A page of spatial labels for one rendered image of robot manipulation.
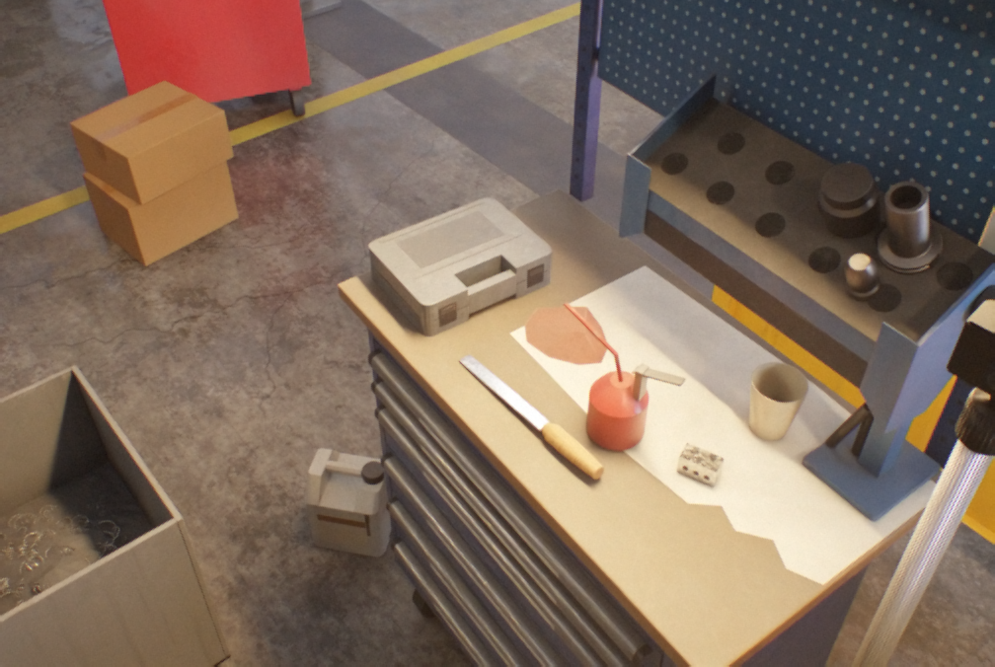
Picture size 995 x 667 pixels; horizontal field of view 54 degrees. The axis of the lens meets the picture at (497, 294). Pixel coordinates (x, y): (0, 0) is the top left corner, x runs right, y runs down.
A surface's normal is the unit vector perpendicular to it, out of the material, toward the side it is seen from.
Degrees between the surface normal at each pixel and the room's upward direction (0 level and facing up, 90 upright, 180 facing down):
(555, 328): 11
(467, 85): 0
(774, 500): 0
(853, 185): 28
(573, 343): 40
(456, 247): 0
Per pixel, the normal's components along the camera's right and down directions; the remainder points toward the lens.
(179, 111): 0.00, -0.76
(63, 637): 0.64, 0.50
